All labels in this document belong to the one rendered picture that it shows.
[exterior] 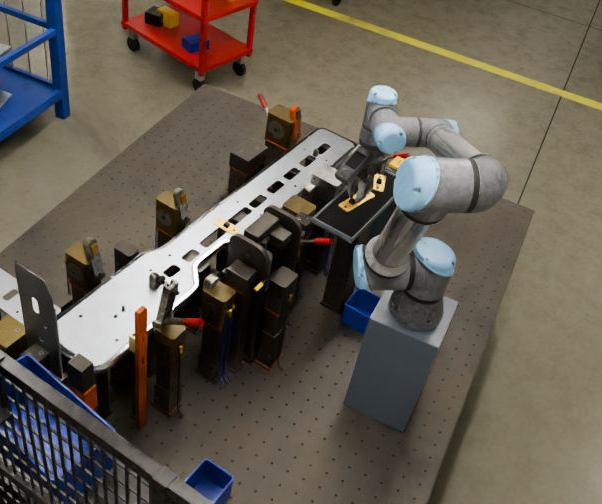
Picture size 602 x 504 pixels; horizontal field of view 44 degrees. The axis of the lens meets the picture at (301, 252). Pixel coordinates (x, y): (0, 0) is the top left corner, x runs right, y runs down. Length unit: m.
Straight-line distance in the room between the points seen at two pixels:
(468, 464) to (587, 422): 0.63
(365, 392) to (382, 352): 0.19
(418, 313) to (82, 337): 0.89
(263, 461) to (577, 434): 1.71
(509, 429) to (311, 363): 1.23
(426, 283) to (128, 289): 0.83
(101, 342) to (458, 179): 1.03
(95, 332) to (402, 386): 0.87
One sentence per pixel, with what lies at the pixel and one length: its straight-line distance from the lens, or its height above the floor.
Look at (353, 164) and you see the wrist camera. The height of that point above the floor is 1.39.
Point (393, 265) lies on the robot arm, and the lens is 1.85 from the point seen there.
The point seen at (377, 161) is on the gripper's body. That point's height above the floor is 1.38.
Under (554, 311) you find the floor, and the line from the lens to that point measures 3.98.
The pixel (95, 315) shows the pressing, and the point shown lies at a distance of 2.12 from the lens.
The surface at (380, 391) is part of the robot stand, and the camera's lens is 2.25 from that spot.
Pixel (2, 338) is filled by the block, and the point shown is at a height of 1.06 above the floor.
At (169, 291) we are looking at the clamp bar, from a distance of 1.89.
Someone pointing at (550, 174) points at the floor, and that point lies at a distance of 4.92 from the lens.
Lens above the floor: 2.58
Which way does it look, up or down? 43 degrees down
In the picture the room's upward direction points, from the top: 11 degrees clockwise
